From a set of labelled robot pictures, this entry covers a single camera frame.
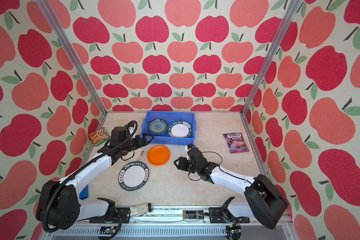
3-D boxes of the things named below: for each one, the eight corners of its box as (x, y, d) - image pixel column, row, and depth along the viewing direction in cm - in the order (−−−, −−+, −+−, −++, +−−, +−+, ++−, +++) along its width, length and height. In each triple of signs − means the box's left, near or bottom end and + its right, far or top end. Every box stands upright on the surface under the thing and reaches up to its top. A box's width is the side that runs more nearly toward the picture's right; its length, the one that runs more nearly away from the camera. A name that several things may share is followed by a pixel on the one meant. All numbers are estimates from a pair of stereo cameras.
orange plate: (146, 165, 94) (145, 163, 91) (149, 147, 103) (148, 144, 100) (169, 165, 94) (169, 163, 91) (170, 147, 103) (170, 144, 100)
